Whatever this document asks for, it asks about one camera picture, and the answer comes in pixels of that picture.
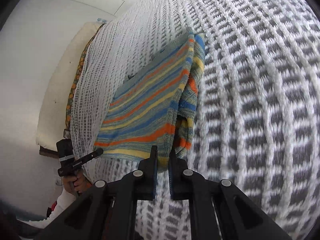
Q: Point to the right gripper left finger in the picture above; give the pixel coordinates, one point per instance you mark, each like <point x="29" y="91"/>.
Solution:
<point x="107" y="210"/>

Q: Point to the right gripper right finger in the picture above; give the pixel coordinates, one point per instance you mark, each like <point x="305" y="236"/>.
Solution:
<point x="219" y="210"/>

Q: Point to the striped knit sweater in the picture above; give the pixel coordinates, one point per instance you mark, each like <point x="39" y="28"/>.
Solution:
<point x="157" y="106"/>

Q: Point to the white sleeved left forearm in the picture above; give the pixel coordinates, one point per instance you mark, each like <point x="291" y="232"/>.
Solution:
<point x="63" y="202"/>

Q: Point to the person's left hand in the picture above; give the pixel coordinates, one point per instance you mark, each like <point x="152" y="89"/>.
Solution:
<point x="77" y="183"/>

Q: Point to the cream padded headboard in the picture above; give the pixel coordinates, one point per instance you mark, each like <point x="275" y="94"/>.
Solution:
<point x="52" y="116"/>

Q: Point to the orange patterned bed sheet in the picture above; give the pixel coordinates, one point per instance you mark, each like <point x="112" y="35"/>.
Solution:
<point x="66" y="132"/>

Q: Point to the white grey knitted bedspread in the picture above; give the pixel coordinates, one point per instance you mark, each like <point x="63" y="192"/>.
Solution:
<point x="257" y="120"/>

